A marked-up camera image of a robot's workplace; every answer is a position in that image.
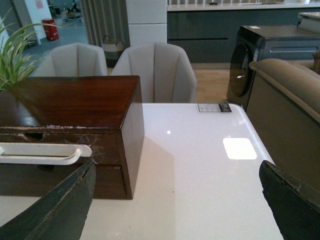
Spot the green potted plant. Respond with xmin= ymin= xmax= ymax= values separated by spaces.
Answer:
xmin=0 ymin=23 xmax=56 ymax=91

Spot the black washing machine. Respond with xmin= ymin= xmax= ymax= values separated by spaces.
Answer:
xmin=226 ymin=25 xmax=320 ymax=110

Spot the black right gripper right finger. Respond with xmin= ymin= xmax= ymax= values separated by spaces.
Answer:
xmin=259 ymin=160 xmax=320 ymax=240

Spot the beige chair left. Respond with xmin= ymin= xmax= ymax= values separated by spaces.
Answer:
xmin=32 ymin=42 xmax=108 ymax=77

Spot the white pillar cabinet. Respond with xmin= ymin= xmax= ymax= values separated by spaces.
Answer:
xmin=126 ymin=0 xmax=167 ymax=47

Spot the woven basket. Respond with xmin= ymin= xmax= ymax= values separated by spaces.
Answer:
xmin=101 ymin=35 xmax=124 ymax=68

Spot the beige chair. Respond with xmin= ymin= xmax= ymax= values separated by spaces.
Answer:
xmin=111 ymin=42 xmax=198 ymax=103
xmin=32 ymin=42 xmax=108 ymax=77

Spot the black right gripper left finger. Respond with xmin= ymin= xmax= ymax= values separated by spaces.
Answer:
xmin=0 ymin=161 xmax=96 ymax=240

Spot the red bin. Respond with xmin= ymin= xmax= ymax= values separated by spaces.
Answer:
xmin=41 ymin=18 xmax=59 ymax=41

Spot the wooden drawer with white handle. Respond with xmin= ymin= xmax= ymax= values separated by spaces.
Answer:
xmin=0 ymin=133 xmax=121 ymax=166

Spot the dark wooden drawer box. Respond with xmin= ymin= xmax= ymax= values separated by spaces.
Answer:
xmin=0 ymin=76 xmax=145 ymax=200

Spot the grey kitchen counter cabinet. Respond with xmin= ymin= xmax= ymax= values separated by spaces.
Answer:
xmin=167 ymin=0 xmax=320 ymax=64

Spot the beige chair right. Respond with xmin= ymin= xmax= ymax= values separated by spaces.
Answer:
xmin=111 ymin=42 xmax=198 ymax=103

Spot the label sticker on table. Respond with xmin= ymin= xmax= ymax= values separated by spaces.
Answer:
xmin=197 ymin=103 xmax=232 ymax=113

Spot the beige sofa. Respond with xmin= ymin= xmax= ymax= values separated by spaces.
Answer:
xmin=246 ymin=58 xmax=320 ymax=190

